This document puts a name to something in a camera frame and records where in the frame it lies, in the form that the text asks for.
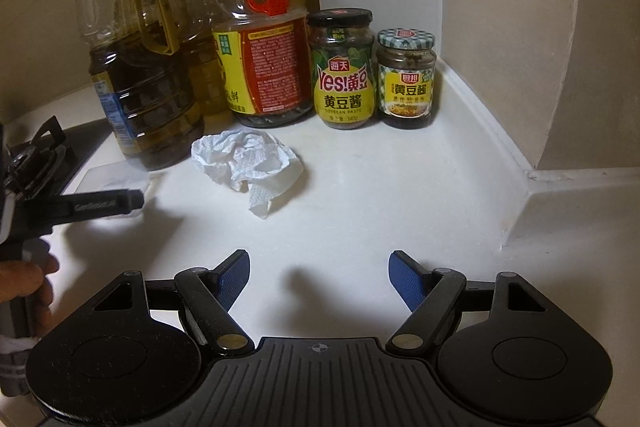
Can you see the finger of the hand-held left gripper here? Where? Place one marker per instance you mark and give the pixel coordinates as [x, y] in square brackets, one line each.
[132, 202]

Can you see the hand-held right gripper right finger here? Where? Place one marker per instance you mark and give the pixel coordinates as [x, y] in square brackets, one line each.
[406, 279]

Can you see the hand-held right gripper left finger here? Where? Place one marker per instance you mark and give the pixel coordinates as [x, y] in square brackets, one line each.
[232, 279]

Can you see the clear plastic bag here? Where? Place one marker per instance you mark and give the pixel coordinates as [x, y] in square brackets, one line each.
[110, 174]

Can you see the white tissue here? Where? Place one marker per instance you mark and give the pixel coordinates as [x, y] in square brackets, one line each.
[240, 157]

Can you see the person's left hand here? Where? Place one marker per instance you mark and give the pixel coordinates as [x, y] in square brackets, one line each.
[25, 279]

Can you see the black gas stove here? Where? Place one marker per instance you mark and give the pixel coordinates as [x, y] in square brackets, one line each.
[85, 142]

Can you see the dark oil bottle blue label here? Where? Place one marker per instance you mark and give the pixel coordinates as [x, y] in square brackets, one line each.
[145, 107]

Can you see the yellow oil bottle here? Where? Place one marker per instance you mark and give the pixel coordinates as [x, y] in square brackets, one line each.
[200, 72]

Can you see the checkered-lid paste jar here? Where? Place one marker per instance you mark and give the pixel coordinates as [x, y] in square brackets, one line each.
[404, 92]

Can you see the black-lidded paste jar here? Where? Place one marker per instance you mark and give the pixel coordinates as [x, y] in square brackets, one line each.
[342, 87]

